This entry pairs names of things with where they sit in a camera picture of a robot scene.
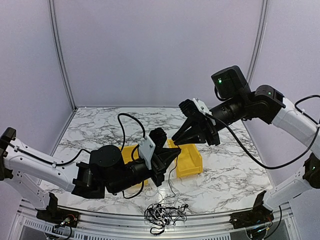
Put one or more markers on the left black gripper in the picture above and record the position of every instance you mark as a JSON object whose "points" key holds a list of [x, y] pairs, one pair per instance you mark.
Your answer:
{"points": [[162, 159]]}

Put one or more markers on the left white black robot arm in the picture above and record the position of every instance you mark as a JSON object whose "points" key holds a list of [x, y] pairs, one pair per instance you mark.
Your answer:
{"points": [[104, 172]]}

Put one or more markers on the left yellow plastic bin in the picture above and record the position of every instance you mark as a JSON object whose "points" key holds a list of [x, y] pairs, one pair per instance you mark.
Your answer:
{"points": [[126, 156]]}

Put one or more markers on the aluminium corner post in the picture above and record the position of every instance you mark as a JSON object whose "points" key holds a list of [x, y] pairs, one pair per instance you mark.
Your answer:
{"points": [[258, 42], [59, 54]]}

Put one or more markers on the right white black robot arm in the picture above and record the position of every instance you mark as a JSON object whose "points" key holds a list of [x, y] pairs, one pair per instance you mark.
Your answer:
{"points": [[239, 102]]}

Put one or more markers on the right aluminium corner post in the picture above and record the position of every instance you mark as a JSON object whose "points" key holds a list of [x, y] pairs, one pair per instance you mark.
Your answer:
{"points": [[258, 42]]}

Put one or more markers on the yellow plastic bin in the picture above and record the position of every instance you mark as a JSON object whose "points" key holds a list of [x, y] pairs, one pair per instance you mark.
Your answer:
{"points": [[126, 156], [189, 162]]}

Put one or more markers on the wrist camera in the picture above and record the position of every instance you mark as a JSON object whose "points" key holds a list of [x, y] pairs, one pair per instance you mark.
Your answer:
{"points": [[196, 110], [150, 144]]}

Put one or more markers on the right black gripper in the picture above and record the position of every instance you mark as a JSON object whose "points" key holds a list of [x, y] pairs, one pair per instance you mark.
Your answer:
{"points": [[205, 127]]}

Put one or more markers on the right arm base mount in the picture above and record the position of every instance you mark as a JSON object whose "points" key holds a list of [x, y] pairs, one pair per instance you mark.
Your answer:
{"points": [[259, 214]]}

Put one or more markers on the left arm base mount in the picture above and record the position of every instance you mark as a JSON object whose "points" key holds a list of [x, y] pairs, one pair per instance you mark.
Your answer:
{"points": [[59, 216]]}

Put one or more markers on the left aluminium corner post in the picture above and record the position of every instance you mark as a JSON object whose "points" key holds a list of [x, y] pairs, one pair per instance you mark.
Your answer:
{"points": [[59, 54]]}

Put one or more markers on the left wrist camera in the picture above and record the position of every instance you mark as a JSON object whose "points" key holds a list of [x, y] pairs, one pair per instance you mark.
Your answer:
{"points": [[150, 144]]}

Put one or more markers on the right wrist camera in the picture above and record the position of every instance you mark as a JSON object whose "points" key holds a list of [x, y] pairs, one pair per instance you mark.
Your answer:
{"points": [[196, 110]]}

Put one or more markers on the aluminium front rail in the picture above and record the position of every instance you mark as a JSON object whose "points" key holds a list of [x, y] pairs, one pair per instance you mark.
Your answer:
{"points": [[154, 224]]}

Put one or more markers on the right yellow plastic bin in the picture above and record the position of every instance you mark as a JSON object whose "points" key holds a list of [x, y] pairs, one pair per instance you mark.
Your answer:
{"points": [[189, 162]]}

